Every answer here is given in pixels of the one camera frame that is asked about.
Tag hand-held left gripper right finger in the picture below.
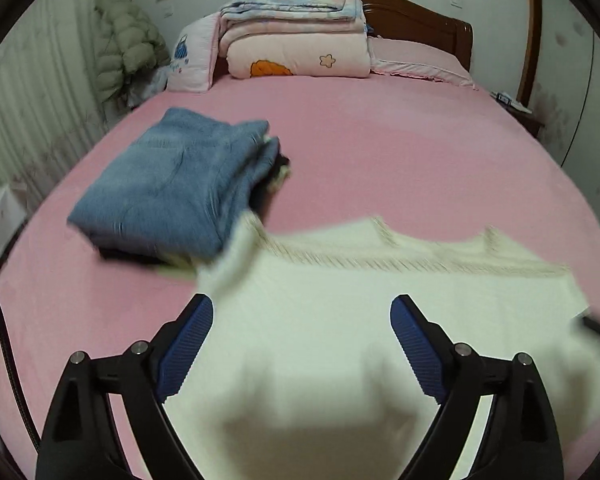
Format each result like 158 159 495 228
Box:
390 295 566 480

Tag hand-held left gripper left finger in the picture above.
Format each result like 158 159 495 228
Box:
35 294 214 480

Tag white knit cardigan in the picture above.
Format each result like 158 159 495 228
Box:
195 210 600 480

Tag folded dark clothes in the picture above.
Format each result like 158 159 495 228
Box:
97 135 292 273

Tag folded blue jeans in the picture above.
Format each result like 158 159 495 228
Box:
66 106 281 261

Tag bed with pink sheet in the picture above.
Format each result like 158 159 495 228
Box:
0 72 600 480

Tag wooden nightstand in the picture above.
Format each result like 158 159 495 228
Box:
490 91 546 138

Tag white curtain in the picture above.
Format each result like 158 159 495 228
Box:
0 0 111 211

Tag pink pillow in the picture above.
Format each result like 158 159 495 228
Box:
367 37 481 91

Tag pink printed cushion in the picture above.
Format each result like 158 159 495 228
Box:
166 12 222 93

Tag green puffer jacket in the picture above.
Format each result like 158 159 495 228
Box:
92 0 172 111

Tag folded pink quilt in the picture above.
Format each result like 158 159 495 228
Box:
219 22 371 80

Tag wooden headboard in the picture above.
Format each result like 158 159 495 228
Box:
357 0 473 73

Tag folded floral quilt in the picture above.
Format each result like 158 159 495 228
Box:
220 0 368 36

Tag black cable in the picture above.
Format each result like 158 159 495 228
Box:
0 265 43 453

